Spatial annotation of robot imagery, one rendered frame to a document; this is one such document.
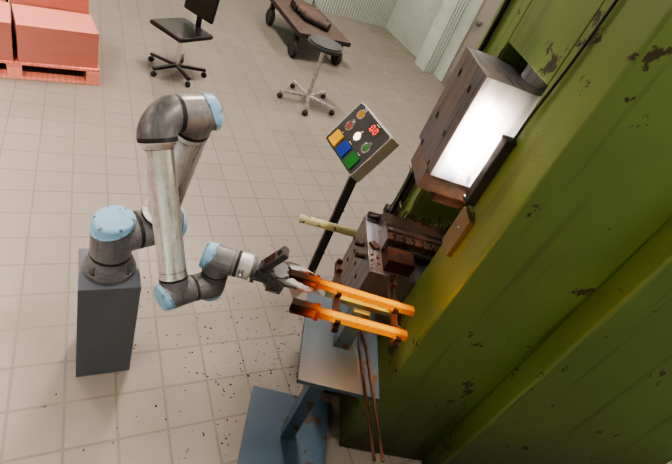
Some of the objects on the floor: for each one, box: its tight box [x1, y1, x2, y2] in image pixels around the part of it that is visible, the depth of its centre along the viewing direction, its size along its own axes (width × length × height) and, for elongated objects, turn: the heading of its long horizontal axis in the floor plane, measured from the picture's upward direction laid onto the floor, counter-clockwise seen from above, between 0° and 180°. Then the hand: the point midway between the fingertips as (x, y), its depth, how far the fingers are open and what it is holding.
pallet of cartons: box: [0, 0, 100, 86], centre depth 359 cm, size 89×123×72 cm
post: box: [307, 176, 356, 273], centre depth 272 cm, size 4×4×108 cm
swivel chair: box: [148, 0, 223, 87], centre depth 427 cm, size 56×56×88 cm
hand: (311, 280), depth 156 cm, fingers open, 7 cm apart
